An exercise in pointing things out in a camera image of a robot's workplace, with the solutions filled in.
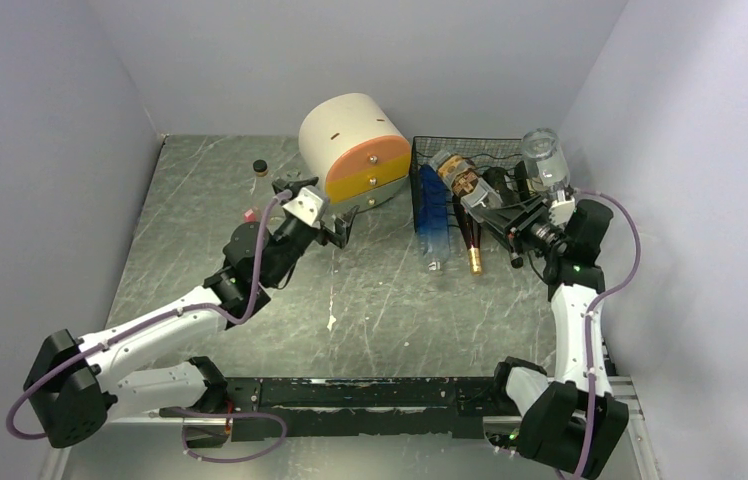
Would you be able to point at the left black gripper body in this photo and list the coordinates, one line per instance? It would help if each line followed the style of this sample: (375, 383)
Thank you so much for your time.
(293, 238)

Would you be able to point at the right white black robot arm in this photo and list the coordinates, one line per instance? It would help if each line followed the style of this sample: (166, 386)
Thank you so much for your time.
(579, 344)

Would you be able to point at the green wine bottle silver foil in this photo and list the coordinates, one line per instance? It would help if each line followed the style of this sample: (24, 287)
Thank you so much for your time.
(496, 177)

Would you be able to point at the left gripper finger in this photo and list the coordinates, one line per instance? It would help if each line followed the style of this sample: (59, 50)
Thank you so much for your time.
(286, 188)
(339, 235)

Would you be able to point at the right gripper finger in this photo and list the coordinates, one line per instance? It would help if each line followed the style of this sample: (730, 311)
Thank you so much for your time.
(520, 208)
(508, 232)

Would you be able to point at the dark bottle black cap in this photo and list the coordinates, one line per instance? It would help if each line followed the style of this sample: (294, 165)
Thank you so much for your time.
(524, 189)

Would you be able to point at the clear bottle white label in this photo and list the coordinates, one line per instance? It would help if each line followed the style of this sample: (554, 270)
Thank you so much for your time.
(261, 190)

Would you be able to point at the black wire wine rack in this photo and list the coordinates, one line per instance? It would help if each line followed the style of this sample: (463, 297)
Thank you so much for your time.
(484, 153)

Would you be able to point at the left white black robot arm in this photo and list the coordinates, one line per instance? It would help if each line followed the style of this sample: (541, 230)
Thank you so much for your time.
(162, 331)

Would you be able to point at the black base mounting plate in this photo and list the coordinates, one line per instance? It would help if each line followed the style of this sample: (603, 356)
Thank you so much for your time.
(460, 407)

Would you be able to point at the cream round drawer cabinet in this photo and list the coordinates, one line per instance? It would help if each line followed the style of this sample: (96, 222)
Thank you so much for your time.
(359, 156)

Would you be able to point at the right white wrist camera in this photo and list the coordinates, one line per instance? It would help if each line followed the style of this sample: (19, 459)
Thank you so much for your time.
(561, 208)

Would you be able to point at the large clear glass bottle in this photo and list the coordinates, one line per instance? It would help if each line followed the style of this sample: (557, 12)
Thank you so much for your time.
(545, 162)

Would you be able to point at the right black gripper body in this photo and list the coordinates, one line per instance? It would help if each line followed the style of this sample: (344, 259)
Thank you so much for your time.
(562, 245)

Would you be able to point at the dark wine bottle gold foil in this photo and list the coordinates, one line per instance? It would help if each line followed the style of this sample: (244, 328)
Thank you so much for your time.
(471, 235)

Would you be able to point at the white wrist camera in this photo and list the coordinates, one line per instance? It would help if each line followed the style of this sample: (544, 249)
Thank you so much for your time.
(561, 208)
(308, 206)

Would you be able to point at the blue plastic bottle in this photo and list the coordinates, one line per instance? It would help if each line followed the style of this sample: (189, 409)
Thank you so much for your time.
(433, 222)

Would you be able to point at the aluminium rail frame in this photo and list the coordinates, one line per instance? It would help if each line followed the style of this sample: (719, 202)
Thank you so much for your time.
(518, 410)

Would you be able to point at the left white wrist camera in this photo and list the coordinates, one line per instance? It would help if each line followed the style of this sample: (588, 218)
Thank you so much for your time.
(308, 206)

